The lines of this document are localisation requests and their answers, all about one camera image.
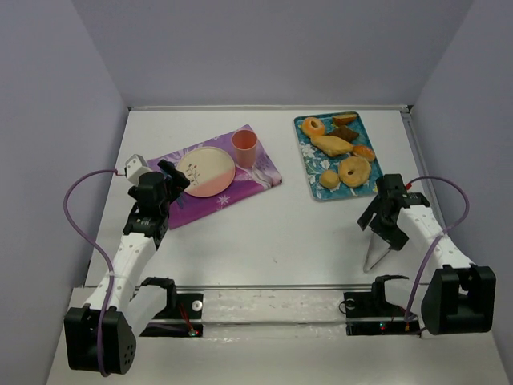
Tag metal serving tongs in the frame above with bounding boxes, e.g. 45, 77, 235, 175
362, 233, 391, 274

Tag small round bread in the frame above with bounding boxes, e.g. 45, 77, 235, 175
319, 169, 341, 189

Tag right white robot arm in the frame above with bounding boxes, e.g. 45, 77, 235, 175
357, 174, 497, 335

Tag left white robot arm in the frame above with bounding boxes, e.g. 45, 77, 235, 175
63, 156, 190, 377

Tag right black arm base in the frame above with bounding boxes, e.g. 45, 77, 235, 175
338, 274, 425, 337

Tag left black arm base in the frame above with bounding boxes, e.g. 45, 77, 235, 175
140, 278, 204, 338

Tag long golden bread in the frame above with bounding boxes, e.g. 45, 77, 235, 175
310, 136, 353, 157

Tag brown bread wedge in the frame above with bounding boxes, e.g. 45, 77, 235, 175
333, 113, 358, 126

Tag blue plastic fork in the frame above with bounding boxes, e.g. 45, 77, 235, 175
176, 192, 186, 209

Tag cream and pink plate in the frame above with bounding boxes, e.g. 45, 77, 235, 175
176, 146, 236, 198

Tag large plain doughnut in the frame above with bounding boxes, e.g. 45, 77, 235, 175
338, 156, 372, 188

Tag small glazed bun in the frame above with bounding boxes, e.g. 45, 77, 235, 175
352, 144, 376, 163

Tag purple floral placemat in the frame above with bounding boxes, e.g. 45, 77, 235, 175
148, 131, 282, 229

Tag teal floral tray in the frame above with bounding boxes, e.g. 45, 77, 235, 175
293, 111, 382, 201

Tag pink plastic cup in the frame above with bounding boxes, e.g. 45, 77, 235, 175
232, 129, 258, 168

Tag dark chocolate pastry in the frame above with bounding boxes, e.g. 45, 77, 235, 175
328, 125, 359, 143

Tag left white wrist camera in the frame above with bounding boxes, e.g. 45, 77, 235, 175
115, 154, 151, 186

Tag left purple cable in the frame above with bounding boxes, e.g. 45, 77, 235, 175
63, 168, 127, 378

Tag purple cable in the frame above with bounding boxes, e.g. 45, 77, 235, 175
63, 168, 127, 378
402, 175, 471, 322

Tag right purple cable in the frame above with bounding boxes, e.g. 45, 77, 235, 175
402, 175, 471, 322

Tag metal mounting rail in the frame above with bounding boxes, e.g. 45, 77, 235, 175
177, 283, 371, 292

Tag glazed ring doughnut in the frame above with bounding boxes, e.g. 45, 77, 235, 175
301, 116, 326, 137

